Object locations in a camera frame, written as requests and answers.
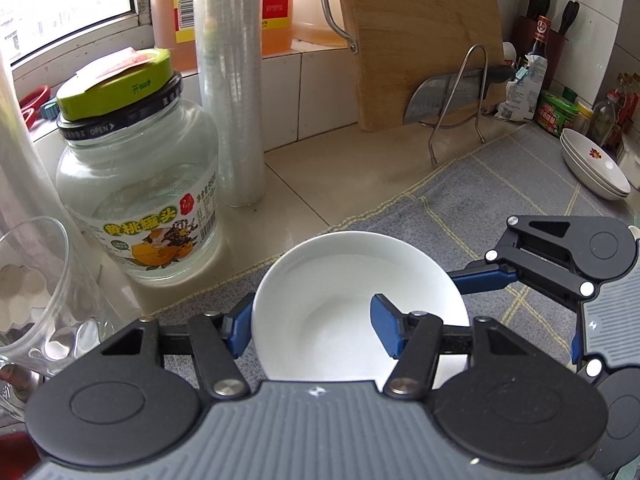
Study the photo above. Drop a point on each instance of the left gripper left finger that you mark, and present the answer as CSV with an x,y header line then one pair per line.
x,y
236,326

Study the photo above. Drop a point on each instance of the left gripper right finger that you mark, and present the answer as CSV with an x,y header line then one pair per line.
x,y
393,328

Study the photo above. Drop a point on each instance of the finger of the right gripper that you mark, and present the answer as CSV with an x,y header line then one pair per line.
x,y
576,350
482,277

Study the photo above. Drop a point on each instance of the large white fruit-pattern plate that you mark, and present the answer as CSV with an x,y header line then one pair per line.
x,y
588,177

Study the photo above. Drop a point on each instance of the white plate with stain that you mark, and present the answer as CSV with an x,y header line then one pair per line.
x,y
595,159

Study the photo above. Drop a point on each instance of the grey green checked mat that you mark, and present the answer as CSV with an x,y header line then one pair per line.
x,y
460,212

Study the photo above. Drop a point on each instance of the white small bowl behind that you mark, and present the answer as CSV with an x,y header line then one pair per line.
x,y
311,312

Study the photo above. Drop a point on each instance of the yellow lid spice jar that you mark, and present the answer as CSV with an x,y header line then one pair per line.
x,y
583,117

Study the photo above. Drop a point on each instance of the clear glass oil bottle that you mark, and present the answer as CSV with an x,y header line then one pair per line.
x,y
603,118

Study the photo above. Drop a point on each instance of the green lid sauce jar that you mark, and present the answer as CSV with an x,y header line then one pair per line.
x,y
553,113

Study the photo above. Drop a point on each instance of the glass jar green lid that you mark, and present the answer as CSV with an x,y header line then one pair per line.
x,y
139,170

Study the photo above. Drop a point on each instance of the white plastic food bag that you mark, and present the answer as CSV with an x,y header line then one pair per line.
x,y
522,92

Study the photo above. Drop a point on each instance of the clear drinking glass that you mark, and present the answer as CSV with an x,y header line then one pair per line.
x,y
52,310

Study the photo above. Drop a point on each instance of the dark soy sauce bottle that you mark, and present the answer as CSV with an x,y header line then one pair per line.
x,y
536,61

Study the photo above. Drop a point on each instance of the dark red knife block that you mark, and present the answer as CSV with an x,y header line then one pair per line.
x,y
524,29

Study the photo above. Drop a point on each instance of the wooden cutting board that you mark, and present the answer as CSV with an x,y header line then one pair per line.
x,y
402,43

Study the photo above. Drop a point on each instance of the plastic wrap roll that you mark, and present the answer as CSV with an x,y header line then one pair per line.
x,y
231,92

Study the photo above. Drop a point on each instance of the orange cooking wine bottle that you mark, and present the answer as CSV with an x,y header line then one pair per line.
x,y
264,26

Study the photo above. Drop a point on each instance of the metal wire board rack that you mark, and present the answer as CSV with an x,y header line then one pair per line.
x,y
453,101

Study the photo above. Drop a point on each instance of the steel kitchen knife black handle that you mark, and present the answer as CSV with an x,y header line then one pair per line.
x,y
441,93

